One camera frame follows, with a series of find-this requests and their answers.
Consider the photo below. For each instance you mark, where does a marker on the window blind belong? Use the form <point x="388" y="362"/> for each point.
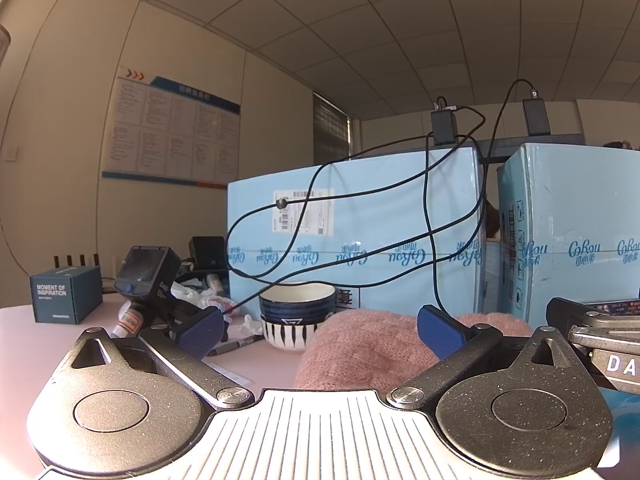
<point x="330" y="127"/>

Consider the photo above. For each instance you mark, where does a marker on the black and white patterned bowl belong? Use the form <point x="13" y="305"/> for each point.
<point x="287" y="335"/>

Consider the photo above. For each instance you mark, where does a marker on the black power adapter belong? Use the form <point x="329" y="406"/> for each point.
<point x="444" y="127"/>
<point x="536" y="117"/>

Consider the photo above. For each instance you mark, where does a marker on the blue printed mat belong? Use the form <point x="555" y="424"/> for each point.
<point x="622" y="420"/>

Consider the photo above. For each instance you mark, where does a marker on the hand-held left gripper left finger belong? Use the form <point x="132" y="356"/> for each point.
<point x="200" y="335"/>

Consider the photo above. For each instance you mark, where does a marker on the black rectangular device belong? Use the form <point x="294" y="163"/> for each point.
<point x="207" y="252"/>

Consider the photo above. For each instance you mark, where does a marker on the black marker pen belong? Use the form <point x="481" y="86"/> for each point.
<point x="237" y="344"/>

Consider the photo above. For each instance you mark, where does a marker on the small dark blue box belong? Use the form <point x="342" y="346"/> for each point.
<point x="65" y="292"/>

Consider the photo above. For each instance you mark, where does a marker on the black handheld camera device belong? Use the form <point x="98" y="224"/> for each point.
<point x="145" y="270"/>

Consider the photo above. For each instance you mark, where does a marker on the pink knitted garment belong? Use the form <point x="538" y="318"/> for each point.
<point x="360" y="350"/>

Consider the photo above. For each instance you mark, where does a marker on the crumpled white wrapper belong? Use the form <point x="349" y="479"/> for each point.
<point x="200" y="295"/>

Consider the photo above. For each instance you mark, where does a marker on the crumpled white tissue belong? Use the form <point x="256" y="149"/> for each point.
<point x="250" y="325"/>

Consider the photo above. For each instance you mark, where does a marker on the blue striped ceramic bowl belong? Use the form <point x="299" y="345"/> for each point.
<point x="295" y="305"/>

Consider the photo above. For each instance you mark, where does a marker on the light blue cardboard box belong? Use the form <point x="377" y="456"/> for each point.
<point x="575" y="240"/>

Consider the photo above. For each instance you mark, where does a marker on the wall information poster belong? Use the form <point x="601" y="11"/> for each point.
<point x="170" y="130"/>

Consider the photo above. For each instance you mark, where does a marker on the black router with antennas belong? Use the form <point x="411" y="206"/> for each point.
<point x="75" y="260"/>

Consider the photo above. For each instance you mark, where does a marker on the white wall switch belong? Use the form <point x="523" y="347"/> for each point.
<point x="12" y="153"/>

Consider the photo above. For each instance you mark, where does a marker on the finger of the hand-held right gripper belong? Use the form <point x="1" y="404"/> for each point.
<point x="570" y="312"/>

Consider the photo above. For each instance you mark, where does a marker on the small bottle red label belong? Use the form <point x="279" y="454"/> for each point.
<point x="127" y="322"/>

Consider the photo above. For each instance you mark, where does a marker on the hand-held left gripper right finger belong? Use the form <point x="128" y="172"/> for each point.
<point x="440" y="332"/>

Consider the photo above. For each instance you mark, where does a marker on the light blue box white label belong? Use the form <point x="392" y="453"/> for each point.
<point x="350" y="225"/>

